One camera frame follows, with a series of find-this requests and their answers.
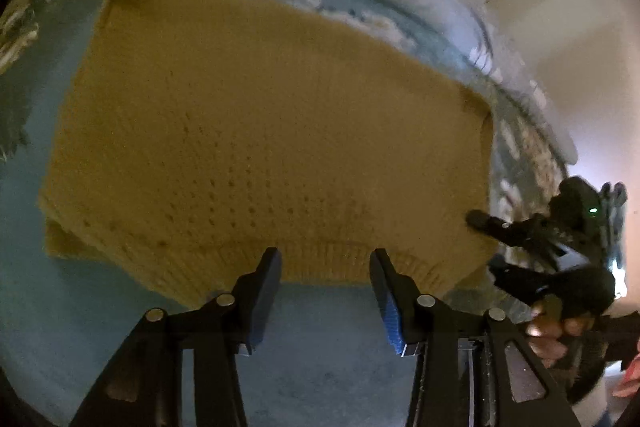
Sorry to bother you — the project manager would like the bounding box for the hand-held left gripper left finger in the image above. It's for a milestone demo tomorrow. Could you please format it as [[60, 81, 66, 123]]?
[[70, 247, 284, 427]]

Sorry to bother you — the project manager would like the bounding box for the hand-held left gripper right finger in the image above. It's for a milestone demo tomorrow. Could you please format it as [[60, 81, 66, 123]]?
[[368, 248, 584, 427]]

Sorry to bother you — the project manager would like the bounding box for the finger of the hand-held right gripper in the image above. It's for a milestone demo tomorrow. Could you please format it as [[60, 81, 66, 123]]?
[[465, 209, 563, 259], [487, 256, 568, 309]]

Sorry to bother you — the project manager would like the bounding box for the mustard knit sweater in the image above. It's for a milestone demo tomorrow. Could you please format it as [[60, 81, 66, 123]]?
[[37, 0, 501, 309]]

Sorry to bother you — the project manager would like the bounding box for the person's right hand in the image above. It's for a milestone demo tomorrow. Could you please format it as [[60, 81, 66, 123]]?
[[524, 294, 573, 370]]

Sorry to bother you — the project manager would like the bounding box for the teal floral bed sheet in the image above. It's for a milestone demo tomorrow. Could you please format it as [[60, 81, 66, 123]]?
[[0, 0, 572, 427]]

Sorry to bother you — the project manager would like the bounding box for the pink cloth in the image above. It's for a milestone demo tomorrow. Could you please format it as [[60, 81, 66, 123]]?
[[612, 351, 640, 400]]

